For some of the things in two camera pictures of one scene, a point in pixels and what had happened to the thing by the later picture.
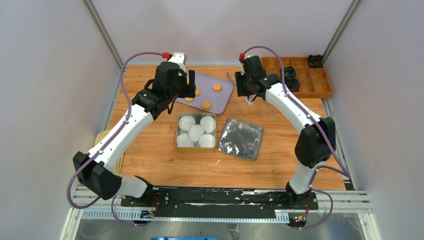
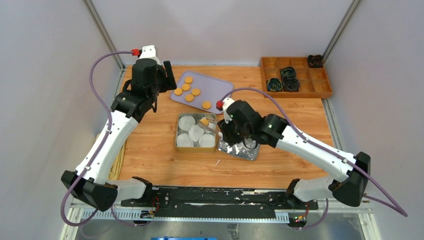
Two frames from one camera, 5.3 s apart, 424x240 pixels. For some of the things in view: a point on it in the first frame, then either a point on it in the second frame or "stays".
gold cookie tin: [195, 132] stays
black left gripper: [188, 90] -> [168, 81]
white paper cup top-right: [208, 123] stays
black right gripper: [240, 76] -> [225, 127]
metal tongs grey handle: [249, 100] -> [212, 118]
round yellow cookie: [206, 105] stays
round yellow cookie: [217, 87] -> [204, 121]
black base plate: [216, 202] stays
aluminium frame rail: [94, 13] stays
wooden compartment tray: [314, 82] stays
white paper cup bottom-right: [207, 140] stays
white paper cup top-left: [186, 122] stays
